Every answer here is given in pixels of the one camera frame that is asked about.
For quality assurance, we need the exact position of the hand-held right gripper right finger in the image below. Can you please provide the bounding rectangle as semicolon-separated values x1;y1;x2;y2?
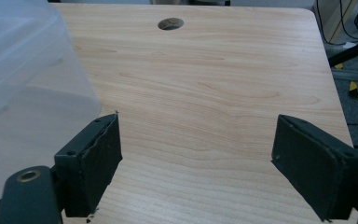
270;114;358;221

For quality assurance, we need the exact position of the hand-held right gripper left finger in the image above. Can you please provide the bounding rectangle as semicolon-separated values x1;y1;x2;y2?
54;113;123;217

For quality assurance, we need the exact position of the clear plastic storage box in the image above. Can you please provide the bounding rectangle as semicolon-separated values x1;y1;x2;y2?
0;0;103;207

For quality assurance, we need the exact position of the black metal stand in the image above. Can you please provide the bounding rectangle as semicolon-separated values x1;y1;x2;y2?
327;36;358;68

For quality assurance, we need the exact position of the aluminium floor rail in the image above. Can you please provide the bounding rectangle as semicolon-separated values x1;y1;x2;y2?
330;68;358;84

